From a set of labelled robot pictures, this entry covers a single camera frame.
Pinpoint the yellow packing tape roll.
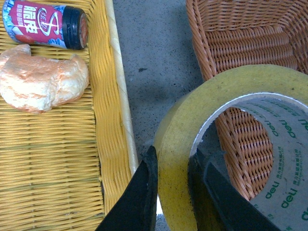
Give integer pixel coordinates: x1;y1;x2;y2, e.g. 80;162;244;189
154;64;308;231

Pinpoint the brown wicker basket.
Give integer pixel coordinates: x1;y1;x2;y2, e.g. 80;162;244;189
186;0;308;200

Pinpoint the toy bread loaf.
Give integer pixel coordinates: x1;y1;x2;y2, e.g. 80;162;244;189
0;44;89;114

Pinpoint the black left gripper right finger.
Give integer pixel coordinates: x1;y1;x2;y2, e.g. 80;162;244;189
188;149;279;231

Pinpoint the red labelled jar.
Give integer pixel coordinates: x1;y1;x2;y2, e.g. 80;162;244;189
2;0;88;50

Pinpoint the yellow wicker basket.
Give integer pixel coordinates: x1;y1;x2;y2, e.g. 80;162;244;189
0;0;138;231

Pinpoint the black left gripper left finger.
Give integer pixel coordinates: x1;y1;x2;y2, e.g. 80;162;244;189
96;146;158;231

